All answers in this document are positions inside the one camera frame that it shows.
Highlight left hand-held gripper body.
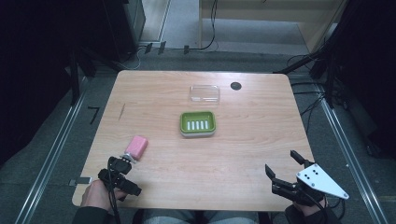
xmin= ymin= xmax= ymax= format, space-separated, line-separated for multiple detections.
xmin=97 ymin=156 xmax=143 ymax=202

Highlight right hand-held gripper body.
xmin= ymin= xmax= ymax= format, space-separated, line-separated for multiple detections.
xmin=271 ymin=162 xmax=350 ymax=207

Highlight pink soap bar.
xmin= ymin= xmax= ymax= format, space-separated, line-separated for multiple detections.
xmin=124 ymin=134 xmax=149 ymax=162

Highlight person's left hand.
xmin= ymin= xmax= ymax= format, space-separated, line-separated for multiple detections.
xmin=79 ymin=179 xmax=129 ymax=216

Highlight person's right hand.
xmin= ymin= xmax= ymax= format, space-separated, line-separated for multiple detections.
xmin=292 ymin=199 xmax=329 ymax=218

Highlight green soap dish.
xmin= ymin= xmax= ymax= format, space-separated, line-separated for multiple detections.
xmin=178 ymin=110 xmax=217 ymax=138

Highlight person's legs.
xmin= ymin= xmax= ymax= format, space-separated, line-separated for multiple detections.
xmin=133 ymin=208 xmax=260 ymax=224

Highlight black stand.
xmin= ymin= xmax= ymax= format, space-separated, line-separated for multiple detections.
xmin=273 ymin=36 xmax=344 ymax=110
xmin=64 ymin=46 xmax=125 ymax=106

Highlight clear plastic lid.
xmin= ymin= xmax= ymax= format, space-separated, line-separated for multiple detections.
xmin=189 ymin=84 xmax=221 ymax=105

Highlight dark cabinet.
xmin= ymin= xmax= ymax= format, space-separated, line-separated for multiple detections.
xmin=101 ymin=0 xmax=148 ymax=63

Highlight light wooden furniture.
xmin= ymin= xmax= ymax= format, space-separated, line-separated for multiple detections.
xmin=198 ymin=0 xmax=349 ymax=53

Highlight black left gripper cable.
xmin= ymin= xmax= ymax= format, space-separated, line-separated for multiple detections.
xmin=106 ymin=156 xmax=123 ymax=224

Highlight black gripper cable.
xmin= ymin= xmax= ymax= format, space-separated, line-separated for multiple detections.
xmin=298 ymin=185 xmax=347 ymax=222
xmin=106 ymin=156 xmax=123 ymax=224

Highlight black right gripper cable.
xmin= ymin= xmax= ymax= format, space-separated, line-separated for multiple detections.
xmin=298 ymin=185 xmax=347 ymax=222

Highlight metal floor rail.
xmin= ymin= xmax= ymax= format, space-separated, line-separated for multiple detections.
xmin=317 ymin=90 xmax=390 ymax=224
xmin=13 ymin=78 xmax=89 ymax=224

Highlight black hanging cable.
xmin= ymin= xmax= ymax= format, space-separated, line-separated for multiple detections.
xmin=188 ymin=0 xmax=219 ymax=52

